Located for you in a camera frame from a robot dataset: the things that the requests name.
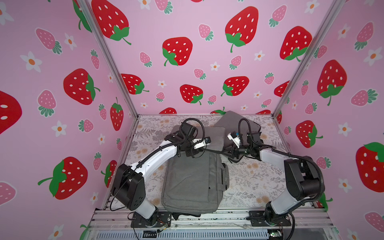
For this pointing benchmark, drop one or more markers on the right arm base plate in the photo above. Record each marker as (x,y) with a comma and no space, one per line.
(263,219)

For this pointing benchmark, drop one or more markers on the large grey backpack bag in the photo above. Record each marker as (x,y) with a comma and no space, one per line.
(193,187)

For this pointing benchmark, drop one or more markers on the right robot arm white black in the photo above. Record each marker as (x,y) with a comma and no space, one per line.
(304,179)

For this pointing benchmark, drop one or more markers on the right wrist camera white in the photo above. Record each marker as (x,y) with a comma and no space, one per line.
(236,138)

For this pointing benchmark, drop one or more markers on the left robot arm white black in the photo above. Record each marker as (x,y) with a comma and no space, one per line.
(129,183)

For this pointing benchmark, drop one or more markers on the grey laptop sleeve at back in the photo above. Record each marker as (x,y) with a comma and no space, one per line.
(230,121)

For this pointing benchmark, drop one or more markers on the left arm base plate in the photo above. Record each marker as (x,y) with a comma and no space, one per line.
(150,220)

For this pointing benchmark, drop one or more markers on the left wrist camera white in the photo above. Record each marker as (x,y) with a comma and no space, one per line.
(201,143)

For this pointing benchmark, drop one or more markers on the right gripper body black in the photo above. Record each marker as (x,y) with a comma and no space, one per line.
(235,151)

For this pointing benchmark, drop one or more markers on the aluminium front rail frame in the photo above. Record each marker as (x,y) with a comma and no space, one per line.
(225,224)

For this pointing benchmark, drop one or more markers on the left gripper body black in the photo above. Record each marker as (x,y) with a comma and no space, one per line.
(189,149)

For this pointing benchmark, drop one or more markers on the floral table mat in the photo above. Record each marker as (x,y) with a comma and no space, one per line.
(252,183)

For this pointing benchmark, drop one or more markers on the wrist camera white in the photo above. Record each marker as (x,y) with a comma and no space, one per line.
(201,143)
(236,138)

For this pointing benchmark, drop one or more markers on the grey laptop bag with handles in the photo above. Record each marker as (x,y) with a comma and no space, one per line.
(217,137)

